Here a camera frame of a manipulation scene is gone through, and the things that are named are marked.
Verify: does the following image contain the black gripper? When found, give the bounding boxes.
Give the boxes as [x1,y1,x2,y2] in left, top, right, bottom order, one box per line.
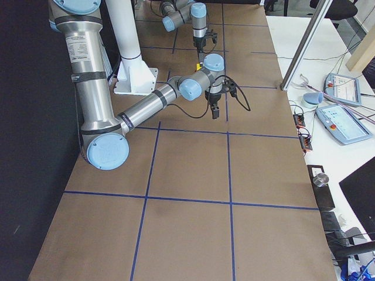
[205,91,222,119]
[193,36,206,63]

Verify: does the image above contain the teach pendant tablet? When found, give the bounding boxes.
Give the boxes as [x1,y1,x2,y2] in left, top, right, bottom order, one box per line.
[324,73,362,107]
[316,105,373,145]

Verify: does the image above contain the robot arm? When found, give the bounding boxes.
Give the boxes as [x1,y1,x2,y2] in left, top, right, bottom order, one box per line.
[159,1,208,66]
[49,1,224,170]

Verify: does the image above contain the far teach pendant tablet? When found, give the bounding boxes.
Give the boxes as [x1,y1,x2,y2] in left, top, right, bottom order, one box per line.
[324,73,362,107]

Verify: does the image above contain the aluminium frame post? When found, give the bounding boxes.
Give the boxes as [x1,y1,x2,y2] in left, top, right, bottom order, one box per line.
[280,0,333,91]

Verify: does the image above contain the white central pillar mount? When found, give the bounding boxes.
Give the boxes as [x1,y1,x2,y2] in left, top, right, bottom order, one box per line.
[105,0,158,95]

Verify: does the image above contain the near teach pendant tablet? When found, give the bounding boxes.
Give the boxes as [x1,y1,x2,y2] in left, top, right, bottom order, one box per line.
[316,105,373,145]

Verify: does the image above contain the metal cylinder weight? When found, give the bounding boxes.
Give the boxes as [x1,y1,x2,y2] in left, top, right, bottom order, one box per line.
[312,173,329,187]

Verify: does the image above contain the black monitor corner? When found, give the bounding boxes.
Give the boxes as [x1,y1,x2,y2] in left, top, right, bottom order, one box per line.
[339,159,374,239]

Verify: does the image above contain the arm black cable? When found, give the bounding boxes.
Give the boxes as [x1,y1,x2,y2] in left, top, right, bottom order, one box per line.
[168,75,251,119]

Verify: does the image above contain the blue cup on roll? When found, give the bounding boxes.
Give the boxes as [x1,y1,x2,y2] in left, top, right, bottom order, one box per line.
[301,92,323,108]

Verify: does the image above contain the orange black connector strip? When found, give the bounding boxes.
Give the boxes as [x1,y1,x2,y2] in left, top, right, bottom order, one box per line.
[293,113,312,154]

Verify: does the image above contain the long reacher grabber stick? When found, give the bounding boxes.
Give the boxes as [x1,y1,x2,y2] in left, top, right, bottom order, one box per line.
[299,74,375,125]

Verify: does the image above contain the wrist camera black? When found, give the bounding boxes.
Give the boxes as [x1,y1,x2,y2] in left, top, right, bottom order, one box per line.
[205,29,217,45]
[223,78,237,98]

